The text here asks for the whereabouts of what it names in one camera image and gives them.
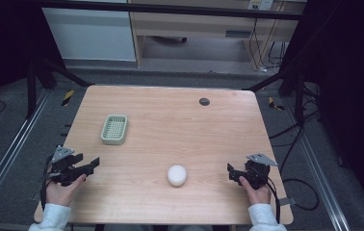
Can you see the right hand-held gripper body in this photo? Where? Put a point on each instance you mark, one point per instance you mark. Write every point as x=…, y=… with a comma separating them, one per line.
x=257, y=171

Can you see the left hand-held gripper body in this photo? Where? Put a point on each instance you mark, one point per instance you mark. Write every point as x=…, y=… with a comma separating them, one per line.
x=62, y=166

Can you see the green soap dish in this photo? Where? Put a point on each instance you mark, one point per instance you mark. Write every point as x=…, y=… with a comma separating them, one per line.
x=115, y=129

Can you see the white round soap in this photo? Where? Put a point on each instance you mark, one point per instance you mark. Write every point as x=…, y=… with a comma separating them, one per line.
x=176, y=175

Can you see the person's right hand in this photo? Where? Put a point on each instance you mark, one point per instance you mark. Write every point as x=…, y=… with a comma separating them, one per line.
x=255, y=192

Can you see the person's left hand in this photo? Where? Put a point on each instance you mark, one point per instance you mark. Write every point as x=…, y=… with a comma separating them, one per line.
x=64, y=192

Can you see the yellow black floor tape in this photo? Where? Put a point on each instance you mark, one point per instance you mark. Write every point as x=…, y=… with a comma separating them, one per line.
x=275, y=104
x=67, y=97

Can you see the black table grommet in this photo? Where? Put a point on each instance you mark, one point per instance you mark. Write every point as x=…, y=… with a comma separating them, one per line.
x=204, y=101

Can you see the white cabinet panel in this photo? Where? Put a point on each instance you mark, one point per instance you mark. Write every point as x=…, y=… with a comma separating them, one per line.
x=90, y=32

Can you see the metal floor rail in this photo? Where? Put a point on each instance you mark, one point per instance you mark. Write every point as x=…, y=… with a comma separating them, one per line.
x=323, y=170
x=10, y=150

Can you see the black metal frame stand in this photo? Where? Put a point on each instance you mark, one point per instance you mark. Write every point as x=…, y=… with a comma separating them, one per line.
x=42, y=77
x=294, y=86

